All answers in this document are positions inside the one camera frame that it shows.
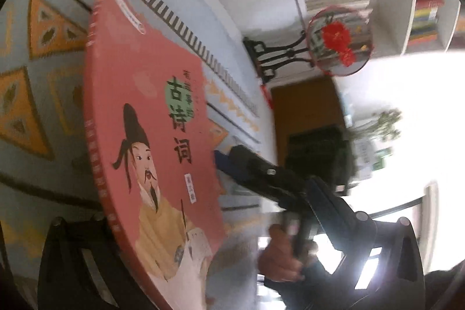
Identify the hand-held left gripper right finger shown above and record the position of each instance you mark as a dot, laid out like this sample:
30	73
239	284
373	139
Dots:
327	201

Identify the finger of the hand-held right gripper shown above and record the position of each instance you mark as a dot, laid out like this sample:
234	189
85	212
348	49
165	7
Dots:
261	168

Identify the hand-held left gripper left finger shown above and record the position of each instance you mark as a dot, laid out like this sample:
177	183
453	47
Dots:
105	241

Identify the person's right forearm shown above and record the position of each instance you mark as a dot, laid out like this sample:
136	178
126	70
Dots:
319	272

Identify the row of colourful shelf books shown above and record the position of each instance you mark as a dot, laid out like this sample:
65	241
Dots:
425	23

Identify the person's right hand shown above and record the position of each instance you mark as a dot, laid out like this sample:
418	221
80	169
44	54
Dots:
279	259

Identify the green and white box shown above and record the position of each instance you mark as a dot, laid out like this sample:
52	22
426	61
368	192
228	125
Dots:
370	157

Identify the brown wooden cabinet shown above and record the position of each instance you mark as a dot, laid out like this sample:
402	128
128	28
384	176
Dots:
305	103

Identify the potted green plant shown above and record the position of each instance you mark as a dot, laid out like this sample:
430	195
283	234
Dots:
385	121

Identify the round embroidered fan on stand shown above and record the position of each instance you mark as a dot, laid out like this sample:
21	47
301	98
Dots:
338	37

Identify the patterned woven mat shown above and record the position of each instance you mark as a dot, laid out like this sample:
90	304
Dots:
43	95

